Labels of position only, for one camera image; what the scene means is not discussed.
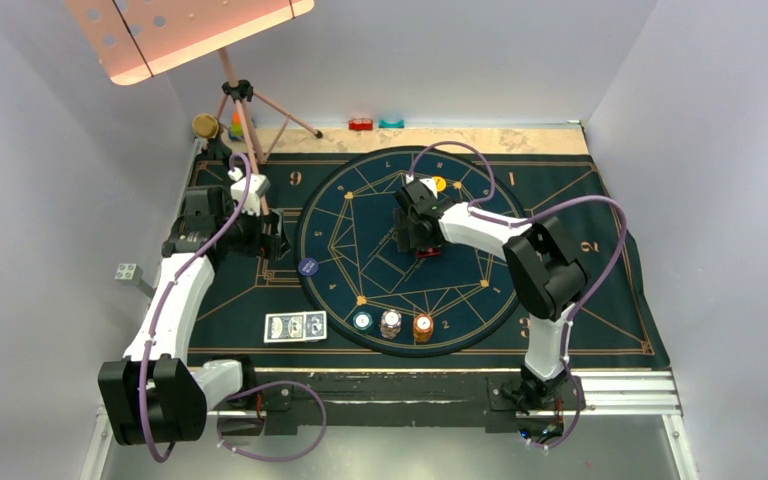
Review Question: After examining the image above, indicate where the teal toy block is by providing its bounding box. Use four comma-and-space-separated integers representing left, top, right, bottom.
378, 118, 405, 129

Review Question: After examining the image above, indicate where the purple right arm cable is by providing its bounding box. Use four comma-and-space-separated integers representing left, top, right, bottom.
406, 140, 629, 451

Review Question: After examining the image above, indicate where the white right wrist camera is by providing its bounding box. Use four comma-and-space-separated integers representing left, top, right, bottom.
405, 175, 439, 196

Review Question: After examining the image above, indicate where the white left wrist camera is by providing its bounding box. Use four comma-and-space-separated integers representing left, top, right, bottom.
227, 168, 270, 216

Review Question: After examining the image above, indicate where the green blue chip stack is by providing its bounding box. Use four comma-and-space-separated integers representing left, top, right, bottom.
352, 311, 374, 332

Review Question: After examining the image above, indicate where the orange chip stack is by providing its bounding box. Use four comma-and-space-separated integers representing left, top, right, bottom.
412, 314, 434, 344

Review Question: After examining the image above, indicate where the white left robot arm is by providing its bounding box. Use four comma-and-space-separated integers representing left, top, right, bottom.
98, 174, 290, 445

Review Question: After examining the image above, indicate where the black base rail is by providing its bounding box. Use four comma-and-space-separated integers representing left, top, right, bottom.
211, 367, 583, 436

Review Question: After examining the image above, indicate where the blue playing card deck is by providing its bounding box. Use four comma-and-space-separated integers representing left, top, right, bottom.
263, 311, 328, 344

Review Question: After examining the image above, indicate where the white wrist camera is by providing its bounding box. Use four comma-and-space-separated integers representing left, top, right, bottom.
405, 175, 439, 196
227, 168, 270, 216

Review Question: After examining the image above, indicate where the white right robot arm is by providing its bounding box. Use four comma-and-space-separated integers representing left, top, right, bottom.
393, 177, 588, 412

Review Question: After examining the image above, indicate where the pink music stand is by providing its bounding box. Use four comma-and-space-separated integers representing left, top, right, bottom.
63, 0, 324, 217

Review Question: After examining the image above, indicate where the round blue poker mat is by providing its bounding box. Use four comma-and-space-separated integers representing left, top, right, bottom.
289, 147, 528, 358

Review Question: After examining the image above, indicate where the brass round knob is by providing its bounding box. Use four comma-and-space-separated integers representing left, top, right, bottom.
191, 113, 221, 140

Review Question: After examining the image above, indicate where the red toy block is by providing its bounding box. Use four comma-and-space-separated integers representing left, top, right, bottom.
348, 118, 375, 131

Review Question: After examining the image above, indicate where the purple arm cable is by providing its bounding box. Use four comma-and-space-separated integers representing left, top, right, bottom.
137, 151, 328, 464
406, 140, 629, 451

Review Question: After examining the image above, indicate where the colourful stacking toy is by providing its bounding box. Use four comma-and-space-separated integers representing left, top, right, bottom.
228, 111, 245, 142

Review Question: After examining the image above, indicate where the purple small blind button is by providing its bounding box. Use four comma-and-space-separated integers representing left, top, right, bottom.
297, 257, 319, 277

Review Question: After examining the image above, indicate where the grey lego block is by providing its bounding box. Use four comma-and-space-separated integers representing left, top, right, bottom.
115, 263, 141, 283

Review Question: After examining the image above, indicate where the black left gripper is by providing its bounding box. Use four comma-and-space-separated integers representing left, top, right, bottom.
215, 198, 289, 260

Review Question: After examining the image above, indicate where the red triangular dealer button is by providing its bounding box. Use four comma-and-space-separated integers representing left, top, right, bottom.
415, 248, 441, 258

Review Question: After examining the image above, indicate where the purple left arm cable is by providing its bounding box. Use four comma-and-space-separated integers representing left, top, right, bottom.
137, 151, 328, 464

